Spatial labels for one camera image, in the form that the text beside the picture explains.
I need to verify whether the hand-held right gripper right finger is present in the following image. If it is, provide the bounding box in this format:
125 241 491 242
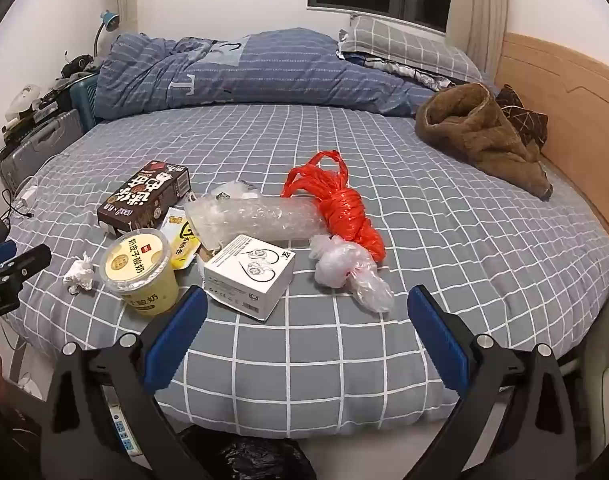
408 285 592 480

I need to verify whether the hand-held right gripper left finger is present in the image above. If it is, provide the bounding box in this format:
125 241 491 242
39 286 208 480

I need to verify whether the white tissue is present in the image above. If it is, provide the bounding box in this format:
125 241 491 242
63 252 95 295

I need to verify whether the yellow snack packet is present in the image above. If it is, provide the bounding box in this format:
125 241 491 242
157 206 202 271

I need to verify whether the yellow yogurt cup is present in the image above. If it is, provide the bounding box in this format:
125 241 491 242
100 229 181 317

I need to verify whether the white earphone box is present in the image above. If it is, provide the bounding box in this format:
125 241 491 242
203 234 296 322

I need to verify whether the clear plastic bag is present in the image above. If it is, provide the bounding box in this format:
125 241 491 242
309 234 395 313

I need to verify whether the brown cookie box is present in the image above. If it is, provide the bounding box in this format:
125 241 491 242
97 161 192 237

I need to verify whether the black trash bin with rubbish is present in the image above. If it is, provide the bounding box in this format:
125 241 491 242
179 425 317 480

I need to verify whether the red plastic bag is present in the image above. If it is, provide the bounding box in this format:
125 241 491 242
283 151 386 262

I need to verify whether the clear bubble wrap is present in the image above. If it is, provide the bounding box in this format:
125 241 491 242
184 195 331 252

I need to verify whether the clear plastic packaging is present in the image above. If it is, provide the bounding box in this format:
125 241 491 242
212 179 259 202

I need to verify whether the white charger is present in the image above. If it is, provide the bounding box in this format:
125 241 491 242
17 180 42 208

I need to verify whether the grey checked bed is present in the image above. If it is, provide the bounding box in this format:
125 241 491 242
7 102 609 441

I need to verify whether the white power strip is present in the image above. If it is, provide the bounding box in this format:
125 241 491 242
104 400 138 458

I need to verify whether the grey suitcase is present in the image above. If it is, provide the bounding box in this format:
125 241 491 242
0 107 88 191

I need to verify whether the white round device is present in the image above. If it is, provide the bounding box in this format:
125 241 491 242
7 84 41 117

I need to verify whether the brown fleece garment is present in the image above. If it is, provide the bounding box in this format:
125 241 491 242
415 82 555 201

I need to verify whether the dark brown patterned cushion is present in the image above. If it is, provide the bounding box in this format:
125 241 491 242
495 84 549 150

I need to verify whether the blue patterned pillow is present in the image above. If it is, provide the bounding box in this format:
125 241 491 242
341 52 457 92

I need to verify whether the blue desk lamp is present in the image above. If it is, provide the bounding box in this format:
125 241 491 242
92 9 121 58

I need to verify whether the wooden headboard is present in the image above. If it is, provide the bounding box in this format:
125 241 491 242
494 32 609 261

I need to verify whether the grey checked pillow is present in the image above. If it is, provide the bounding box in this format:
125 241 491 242
339 14 485 86

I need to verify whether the blue striped quilt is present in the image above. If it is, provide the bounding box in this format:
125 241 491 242
94 27 437 121

